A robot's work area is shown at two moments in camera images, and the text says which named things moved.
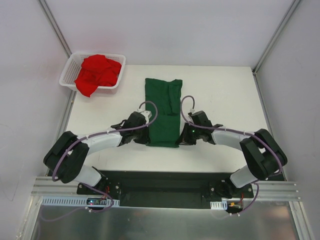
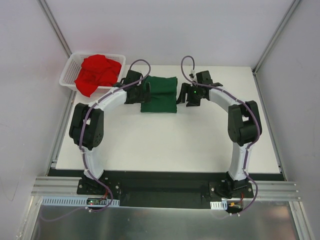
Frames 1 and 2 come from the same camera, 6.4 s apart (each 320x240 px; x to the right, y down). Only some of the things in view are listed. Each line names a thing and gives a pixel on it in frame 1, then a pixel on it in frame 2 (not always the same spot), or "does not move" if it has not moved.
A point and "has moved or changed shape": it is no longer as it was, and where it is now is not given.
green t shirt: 166,95 has moved or changed shape
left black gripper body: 144,135 -> 144,91
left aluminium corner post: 55,27 does not move
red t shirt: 96,71 does not move
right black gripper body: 184,137 -> 187,93
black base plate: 170,189 does not move
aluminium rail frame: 48,187 does not move
